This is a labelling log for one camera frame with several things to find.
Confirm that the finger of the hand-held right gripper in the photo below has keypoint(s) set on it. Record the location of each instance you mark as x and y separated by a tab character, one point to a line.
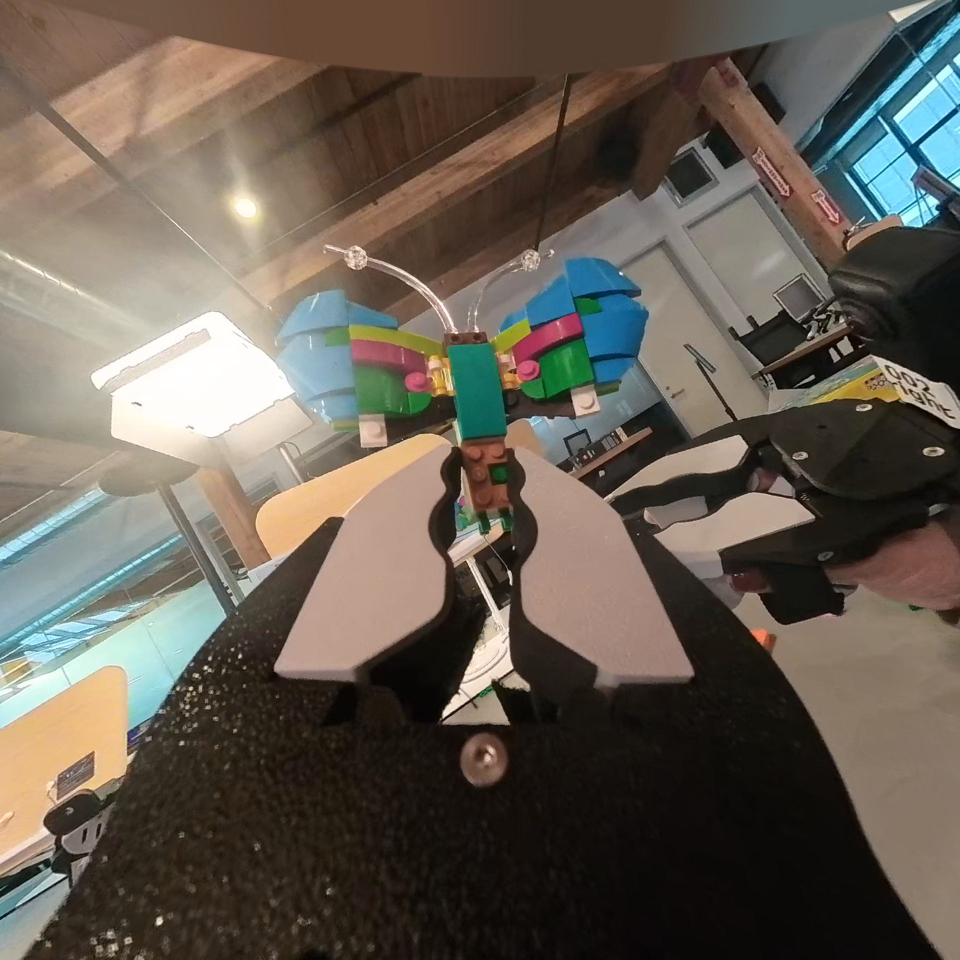
750	525
705	461

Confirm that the grey door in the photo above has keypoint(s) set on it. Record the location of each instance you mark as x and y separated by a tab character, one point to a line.
660	337

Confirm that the round ceiling light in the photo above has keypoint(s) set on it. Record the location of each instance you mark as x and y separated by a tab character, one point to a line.
244	206

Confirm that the wooden post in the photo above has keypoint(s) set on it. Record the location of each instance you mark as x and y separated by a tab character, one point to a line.
765	127

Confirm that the spare hand-held gripper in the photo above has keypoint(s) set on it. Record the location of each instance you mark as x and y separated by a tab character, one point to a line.
75	814

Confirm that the white panel lamp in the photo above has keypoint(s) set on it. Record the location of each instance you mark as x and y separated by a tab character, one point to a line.
195	382

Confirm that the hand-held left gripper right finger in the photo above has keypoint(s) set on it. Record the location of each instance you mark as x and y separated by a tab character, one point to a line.
592	585

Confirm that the person's right hand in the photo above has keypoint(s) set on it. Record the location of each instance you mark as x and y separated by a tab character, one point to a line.
900	570

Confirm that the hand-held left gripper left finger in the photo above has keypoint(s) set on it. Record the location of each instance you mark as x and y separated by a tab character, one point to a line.
360	585

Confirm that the yellow lego box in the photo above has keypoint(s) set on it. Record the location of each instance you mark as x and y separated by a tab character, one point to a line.
832	382

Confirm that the black office chair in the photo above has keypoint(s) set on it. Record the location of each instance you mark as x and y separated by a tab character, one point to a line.
769	337

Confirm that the red white sign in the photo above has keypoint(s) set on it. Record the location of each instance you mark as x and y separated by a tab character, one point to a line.
829	208
772	174

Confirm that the colourful lego butterfly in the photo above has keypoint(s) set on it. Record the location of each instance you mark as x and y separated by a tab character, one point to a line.
476	390

